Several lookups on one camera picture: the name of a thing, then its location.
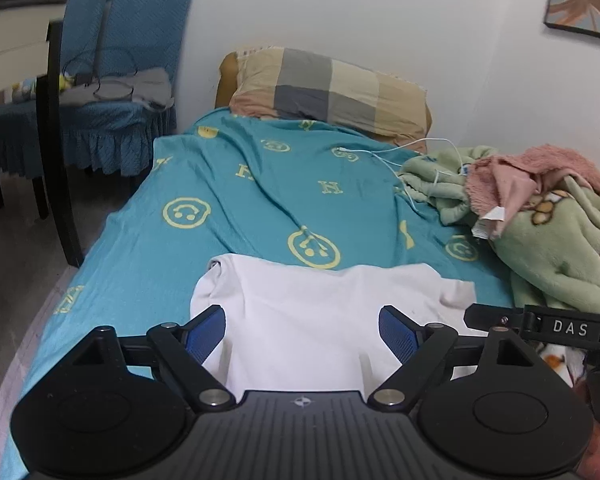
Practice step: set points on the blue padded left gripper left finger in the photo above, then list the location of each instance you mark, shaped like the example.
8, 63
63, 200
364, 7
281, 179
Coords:
176, 354

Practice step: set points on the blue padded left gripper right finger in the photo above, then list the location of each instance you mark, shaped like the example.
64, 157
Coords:
428, 355

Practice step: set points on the white cotton pants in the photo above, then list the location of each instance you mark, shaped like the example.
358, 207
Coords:
290, 328

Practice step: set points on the person's right hand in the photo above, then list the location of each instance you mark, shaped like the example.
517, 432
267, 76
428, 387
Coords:
589, 467

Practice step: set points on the green fleece cartoon blanket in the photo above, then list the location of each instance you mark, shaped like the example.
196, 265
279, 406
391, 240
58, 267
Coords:
551, 247

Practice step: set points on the teal patterned bed sheet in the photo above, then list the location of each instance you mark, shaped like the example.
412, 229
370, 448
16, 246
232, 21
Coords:
294, 192

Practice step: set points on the pink fuzzy garment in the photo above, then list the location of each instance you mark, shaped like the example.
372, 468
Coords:
499, 186

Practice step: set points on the grey folded cloth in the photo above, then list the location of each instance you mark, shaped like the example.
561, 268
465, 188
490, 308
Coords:
151, 88

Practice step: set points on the plaid beige grey pillow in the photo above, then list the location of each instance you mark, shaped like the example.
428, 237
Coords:
286, 83

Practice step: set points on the yellow green toy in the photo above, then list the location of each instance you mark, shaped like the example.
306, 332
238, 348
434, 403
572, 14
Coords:
62, 82

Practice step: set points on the blue covered chair right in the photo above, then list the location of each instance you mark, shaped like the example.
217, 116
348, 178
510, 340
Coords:
117, 38

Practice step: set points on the white black desk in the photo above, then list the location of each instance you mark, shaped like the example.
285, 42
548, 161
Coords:
30, 43

